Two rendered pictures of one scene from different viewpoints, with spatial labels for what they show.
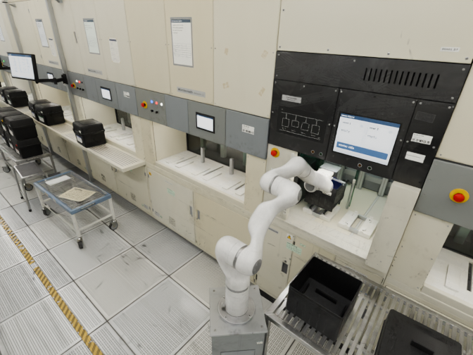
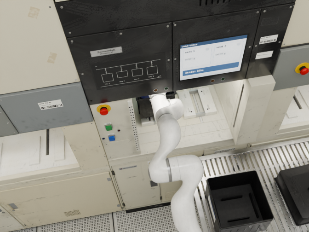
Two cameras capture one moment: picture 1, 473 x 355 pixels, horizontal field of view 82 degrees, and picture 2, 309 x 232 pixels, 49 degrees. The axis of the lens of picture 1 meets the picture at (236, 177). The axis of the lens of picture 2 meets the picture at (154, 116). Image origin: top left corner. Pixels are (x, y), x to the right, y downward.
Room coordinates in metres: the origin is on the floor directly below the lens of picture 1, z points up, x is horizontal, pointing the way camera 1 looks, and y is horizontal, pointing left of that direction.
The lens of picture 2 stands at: (0.77, 0.28, 2.63)
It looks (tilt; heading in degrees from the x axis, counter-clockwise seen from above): 54 degrees down; 316
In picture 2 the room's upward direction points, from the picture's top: 5 degrees counter-clockwise
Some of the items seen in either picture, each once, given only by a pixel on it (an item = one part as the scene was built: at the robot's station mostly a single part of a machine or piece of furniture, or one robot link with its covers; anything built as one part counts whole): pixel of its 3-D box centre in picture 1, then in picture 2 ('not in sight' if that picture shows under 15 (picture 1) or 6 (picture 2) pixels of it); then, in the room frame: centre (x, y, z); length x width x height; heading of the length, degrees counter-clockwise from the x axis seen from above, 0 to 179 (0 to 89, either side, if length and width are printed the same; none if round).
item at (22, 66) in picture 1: (41, 70); not in sight; (3.28, 2.28, 1.59); 0.50 x 0.41 x 0.36; 141
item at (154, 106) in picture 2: (314, 182); (161, 109); (1.51, -0.50, 1.21); 0.13 x 0.09 x 0.08; 141
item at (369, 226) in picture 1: (358, 222); (196, 102); (1.54, -0.86, 0.89); 0.22 x 0.21 x 0.04; 141
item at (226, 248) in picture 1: (233, 261); not in sight; (0.96, 0.00, 1.07); 0.19 x 0.12 x 0.24; 51
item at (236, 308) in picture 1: (236, 295); not in sight; (0.94, -0.03, 0.85); 0.19 x 0.19 x 0.18
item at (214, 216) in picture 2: (323, 295); (237, 204); (0.97, -0.47, 0.85); 0.28 x 0.28 x 0.17; 51
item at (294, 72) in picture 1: (343, 196); (166, 83); (1.75, -0.81, 0.98); 0.95 x 0.88 x 1.95; 141
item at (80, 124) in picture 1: (89, 132); not in sight; (3.09, 1.78, 0.93); 0.30 x 0.28 x 0.26; 49
